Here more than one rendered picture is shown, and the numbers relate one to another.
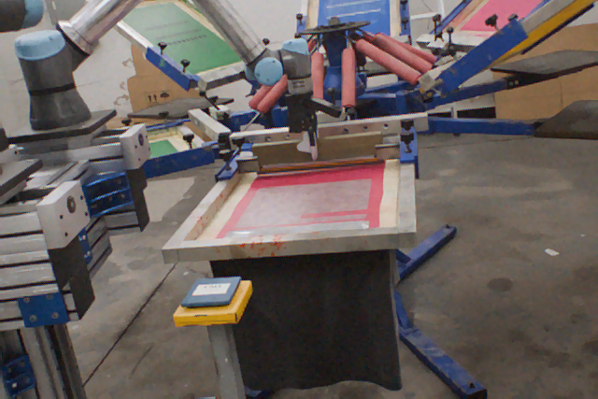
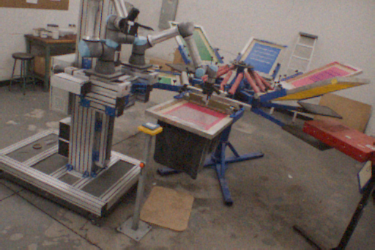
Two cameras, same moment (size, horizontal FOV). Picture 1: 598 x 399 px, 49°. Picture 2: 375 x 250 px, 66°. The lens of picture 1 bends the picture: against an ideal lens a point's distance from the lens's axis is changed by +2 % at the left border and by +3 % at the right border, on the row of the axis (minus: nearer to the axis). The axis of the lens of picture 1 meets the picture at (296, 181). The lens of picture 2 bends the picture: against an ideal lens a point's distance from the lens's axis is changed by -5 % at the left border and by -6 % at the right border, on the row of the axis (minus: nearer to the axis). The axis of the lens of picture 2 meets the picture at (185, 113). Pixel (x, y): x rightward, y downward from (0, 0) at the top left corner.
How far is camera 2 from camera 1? 93 cm
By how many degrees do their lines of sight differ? 10
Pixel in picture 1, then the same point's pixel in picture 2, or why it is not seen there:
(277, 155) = (195, 98)
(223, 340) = (149, 139)
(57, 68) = (141, 48)
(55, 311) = (112, 112)
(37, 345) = (105, 121)
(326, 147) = (211, 102)
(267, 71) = (199, 72)
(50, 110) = (135, 59)
